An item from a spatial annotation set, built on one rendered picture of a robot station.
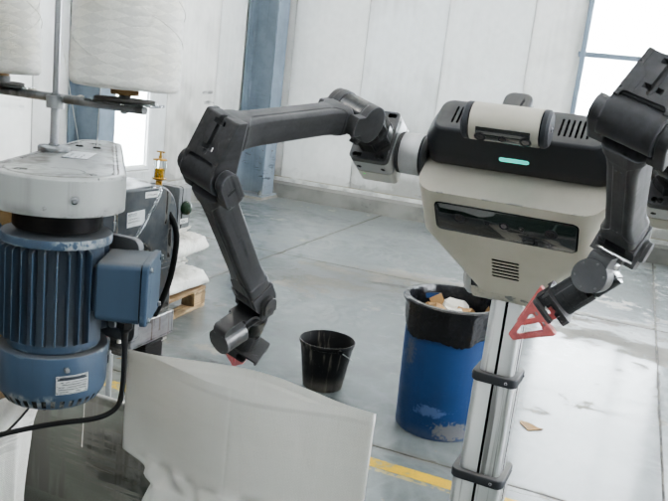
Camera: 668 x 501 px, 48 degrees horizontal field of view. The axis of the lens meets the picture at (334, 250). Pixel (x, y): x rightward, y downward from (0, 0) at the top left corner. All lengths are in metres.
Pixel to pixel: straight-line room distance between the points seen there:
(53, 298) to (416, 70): 8.63
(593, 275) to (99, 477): 1.37
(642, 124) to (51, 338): 0.82
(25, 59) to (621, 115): 0.90
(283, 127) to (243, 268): 0.29
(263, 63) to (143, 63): 8.92
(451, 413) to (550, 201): 2.19
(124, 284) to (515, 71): 8.40
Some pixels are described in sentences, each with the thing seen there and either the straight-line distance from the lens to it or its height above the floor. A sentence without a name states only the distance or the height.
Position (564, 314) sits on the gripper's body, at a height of 1.23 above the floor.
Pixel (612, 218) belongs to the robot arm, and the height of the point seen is 1.42.
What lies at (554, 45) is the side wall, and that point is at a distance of 9.24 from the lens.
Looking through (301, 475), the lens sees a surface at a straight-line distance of 1.35.
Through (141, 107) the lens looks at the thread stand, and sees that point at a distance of 1.20.
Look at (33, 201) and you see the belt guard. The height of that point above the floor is 1.38.
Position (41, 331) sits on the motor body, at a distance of 1.10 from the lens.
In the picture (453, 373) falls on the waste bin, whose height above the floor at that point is 0.35.
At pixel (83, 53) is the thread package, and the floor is 1.58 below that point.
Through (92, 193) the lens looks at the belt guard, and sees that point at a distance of 1.04.
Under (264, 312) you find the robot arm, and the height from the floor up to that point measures 1.11.
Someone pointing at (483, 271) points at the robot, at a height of 1.20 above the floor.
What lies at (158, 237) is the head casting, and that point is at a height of 1.23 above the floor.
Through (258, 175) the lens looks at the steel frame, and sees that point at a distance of 10.09.
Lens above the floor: 1.57
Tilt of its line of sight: 12 degrees down
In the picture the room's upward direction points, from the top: 7 degrees clockwise
